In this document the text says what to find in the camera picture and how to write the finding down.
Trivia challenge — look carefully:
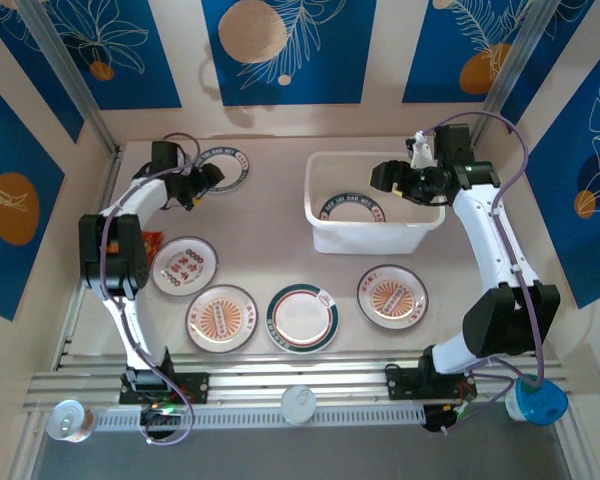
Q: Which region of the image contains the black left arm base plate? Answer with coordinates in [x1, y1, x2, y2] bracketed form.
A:
[118, 372, 210, 405]

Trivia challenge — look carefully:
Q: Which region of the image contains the green rim white plate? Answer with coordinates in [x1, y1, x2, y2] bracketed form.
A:
[264, 283, 340, 355]

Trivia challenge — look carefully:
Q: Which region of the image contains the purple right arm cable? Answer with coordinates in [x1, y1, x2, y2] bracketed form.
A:
[419, 110, 546, 436]

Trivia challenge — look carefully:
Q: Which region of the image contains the black controller board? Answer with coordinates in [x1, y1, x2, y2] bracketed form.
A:
[138, 403, 184, 441]
[422, 402, 474, 435]

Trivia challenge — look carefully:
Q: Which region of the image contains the white plastic bin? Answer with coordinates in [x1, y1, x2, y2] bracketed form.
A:
[304, 151, 447, 255]

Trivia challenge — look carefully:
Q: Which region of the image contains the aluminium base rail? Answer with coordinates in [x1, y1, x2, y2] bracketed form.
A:
[22, 352, 579, 416]

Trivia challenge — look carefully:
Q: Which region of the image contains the open tin can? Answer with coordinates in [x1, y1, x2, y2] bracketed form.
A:
[46, 398, 97, 444]

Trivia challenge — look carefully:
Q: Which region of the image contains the orange snack packet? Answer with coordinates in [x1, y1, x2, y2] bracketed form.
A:
[139, 229, 165, 261]

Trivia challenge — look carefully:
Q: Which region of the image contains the navy rim white plate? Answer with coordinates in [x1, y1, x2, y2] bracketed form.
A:
[199, 147, 251, 194]
[318, 192, 387, 225]

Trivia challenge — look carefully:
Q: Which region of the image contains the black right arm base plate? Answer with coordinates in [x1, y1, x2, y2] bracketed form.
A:
[384, 367, 479, 401]

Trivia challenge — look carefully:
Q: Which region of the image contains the red character white plate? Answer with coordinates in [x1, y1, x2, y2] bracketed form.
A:
[151, 236, 219, 298]

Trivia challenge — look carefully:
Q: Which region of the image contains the white slotted cable duct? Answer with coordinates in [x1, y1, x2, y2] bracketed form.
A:
[92, 405, 426, 431]

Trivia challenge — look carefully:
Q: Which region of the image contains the aluminium side rail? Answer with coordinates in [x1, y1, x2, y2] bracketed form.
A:
[52, 144, 126, 371]

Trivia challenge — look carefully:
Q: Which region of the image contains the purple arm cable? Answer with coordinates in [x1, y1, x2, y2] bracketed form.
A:
[99, 131, 206, 446]
[419, 110, 546, 436]

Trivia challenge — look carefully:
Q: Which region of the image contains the blue plastic cup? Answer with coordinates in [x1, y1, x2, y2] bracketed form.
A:
[503, 374, 569, 426]

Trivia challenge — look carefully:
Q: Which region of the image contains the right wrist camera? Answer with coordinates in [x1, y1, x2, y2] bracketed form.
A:
[406, 131, 439, 170]

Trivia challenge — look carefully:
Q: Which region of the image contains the aluminium frame post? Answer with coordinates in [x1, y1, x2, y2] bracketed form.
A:
[14, 0, 124, 159]
[467, 0, 564, 149]

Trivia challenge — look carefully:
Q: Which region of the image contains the orange sunburst plate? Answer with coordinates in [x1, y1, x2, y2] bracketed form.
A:
[184, 283, 259, 354]
[355, 264, 430, 330]

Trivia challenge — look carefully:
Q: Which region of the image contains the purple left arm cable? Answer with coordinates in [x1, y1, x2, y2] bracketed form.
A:
[99, 131, 206, 446]

